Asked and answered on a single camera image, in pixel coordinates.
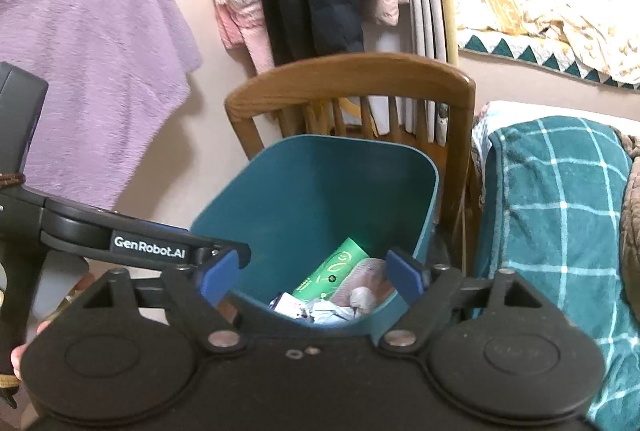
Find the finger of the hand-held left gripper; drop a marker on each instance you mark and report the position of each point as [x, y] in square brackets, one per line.
[150, 253]
[165, 227]

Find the teal plastic waste bin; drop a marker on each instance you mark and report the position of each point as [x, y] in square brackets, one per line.
[310, 191]

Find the triangle pattern seat mat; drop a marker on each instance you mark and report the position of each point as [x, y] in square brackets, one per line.
[500, 43]

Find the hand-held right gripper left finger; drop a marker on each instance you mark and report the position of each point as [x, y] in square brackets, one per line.
[220, 276]

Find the wooden chair black seat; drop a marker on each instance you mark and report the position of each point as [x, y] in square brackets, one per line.
[350, 71]

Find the cream floral quilt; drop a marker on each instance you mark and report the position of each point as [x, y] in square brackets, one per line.
[575, 11]

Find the pale pink packet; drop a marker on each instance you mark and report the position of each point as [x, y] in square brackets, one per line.
[367, 276]

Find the purple fleece robe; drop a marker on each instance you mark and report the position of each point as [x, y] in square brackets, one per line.
[90, 61]

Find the teal plaid blanket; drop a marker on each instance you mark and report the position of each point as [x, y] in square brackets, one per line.
[550, 236]

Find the brown fleece blanket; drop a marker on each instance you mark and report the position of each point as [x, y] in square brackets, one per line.
[631, 221]

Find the white paper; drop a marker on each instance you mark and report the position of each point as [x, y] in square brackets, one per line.
[320, 311]

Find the person's left hand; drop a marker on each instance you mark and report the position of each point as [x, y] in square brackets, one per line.
[17, 361]

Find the green printed packet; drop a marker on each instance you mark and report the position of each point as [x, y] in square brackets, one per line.
[330, 268]

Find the grey folding panels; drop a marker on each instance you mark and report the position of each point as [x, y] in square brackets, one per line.
[420, 1]

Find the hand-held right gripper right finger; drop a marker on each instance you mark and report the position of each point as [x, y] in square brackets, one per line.
[405, 273]

